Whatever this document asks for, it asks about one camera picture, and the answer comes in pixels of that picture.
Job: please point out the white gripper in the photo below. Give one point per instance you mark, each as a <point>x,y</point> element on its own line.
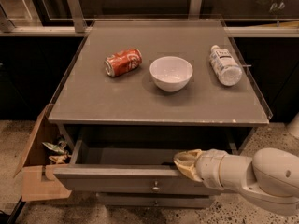
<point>207,166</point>

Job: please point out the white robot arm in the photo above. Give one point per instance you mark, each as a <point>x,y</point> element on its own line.
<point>268,179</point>

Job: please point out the grey bottom drawer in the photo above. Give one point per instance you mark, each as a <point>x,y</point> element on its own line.
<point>155,200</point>

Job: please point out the grey drawer cabinet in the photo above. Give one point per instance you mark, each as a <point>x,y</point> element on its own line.
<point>91,104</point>

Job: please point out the white bowl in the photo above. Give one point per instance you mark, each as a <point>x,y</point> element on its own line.
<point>170,73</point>

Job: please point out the clear plastic water bottle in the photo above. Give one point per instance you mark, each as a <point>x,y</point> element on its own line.
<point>225,67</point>

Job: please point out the red soda can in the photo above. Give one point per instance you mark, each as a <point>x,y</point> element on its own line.
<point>122,62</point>

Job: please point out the crumpled green wrapper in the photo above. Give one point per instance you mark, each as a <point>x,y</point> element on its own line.
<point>60,148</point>

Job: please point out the cardboard box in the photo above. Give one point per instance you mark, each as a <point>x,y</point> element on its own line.
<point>38,180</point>

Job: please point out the right metal bracket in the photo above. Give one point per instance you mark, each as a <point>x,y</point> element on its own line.
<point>194,9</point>

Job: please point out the metal bracket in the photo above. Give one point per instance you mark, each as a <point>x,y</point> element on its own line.
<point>194,9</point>
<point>77,16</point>

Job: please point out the left metal bracket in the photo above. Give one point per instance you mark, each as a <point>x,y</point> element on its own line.
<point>77,16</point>

